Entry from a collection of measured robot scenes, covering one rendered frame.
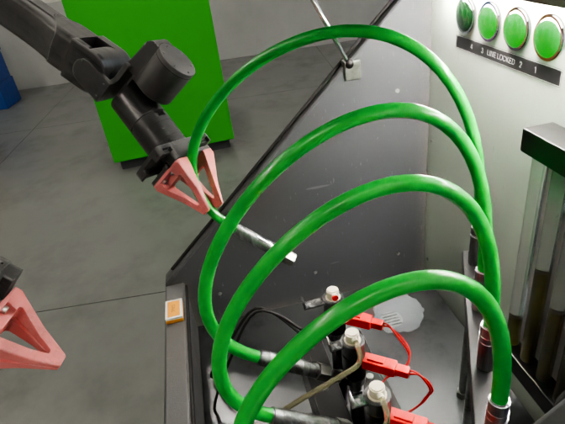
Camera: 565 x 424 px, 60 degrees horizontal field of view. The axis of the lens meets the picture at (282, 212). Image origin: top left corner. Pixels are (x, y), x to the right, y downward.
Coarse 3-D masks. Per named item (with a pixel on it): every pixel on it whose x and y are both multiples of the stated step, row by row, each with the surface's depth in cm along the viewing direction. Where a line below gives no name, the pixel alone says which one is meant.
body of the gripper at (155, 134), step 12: (144, 120) 67; (156, 120) 67; (168, 120) 68; (132, 132) 68; (144, 132) 67; (156, 132) 66; (168, 132) 67; (180, 132) 68; (144, 144) 67; (156, 144) 66; (168, 144) 65; (204, 144) 71; (156, 156) 64; (144, 168) 65; (156, 168) 68
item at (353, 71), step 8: (312, 0) 76; (320, 8) 77; (320, 16) 77; (328, 24) 78; (336, 40) 79; (344, 56) 81; (344, 64) 81; (352, 64) 81; (360, 64) 82; (344, 72) 82; (352, 72) 82; (360, 72) 82
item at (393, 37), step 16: (304, 32) 55; (320, 32) 54; (336, 32) 53; (352, 32) 53; (368, 32) 53; (384, 32) 53; (272, 48) 56; (288, 48) 55; (416, 48) 53; (256, 64) 57; (432, 64) 53; (240, 80) 58; (448, 80) 54; (224, 96) 60; (464, 96) 55; (208, 112) 61; (464, 112) 56; (192, 144) 64; (480, 144) 57; (192, 160) 65
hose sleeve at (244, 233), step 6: (240, 228) 70; (246, 228) 71; (240, 234) 70; (246, 234) 70; (252, 234) 70; (258, 234) 71; (246, 240) 70; (252, 240) 70; (258, 240) 70; (264, 240) 71; (258, 246) 71; (264, 246) 70; (270, 246) 71
